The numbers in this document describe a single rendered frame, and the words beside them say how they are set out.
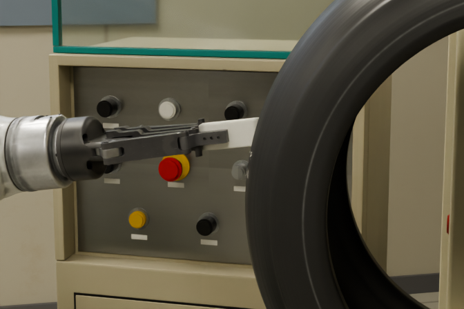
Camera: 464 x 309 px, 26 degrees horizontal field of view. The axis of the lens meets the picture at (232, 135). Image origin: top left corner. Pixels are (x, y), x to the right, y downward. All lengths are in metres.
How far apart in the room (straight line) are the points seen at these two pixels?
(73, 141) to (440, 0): 0.46
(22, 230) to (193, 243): 2.28
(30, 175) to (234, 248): 0.65
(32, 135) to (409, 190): 3.27
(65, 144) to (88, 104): 0.64
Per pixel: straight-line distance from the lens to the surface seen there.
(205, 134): 1.12
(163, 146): 1.12
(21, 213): 4.01
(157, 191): 1.78
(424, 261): 4.46
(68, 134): 1.17
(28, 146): 1.18
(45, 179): 1.19
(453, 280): 1.42
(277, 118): 0.99
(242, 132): 1.12
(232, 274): 1.74
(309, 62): 0.98
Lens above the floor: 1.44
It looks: 10 degrees down
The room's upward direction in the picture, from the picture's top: straight up
